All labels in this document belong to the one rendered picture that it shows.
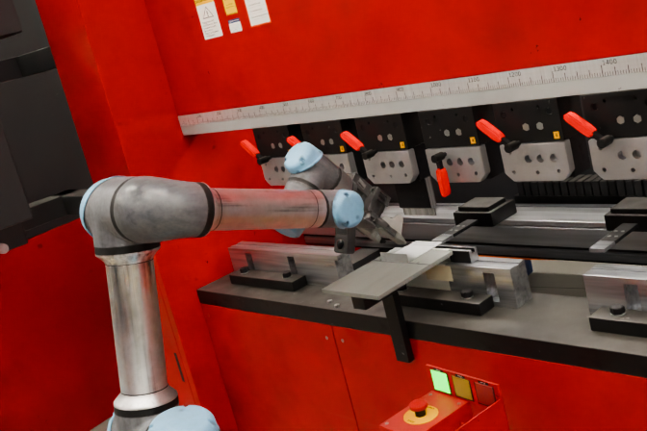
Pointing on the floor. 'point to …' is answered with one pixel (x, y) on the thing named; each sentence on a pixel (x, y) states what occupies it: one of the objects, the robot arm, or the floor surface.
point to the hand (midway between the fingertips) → (391, 242)
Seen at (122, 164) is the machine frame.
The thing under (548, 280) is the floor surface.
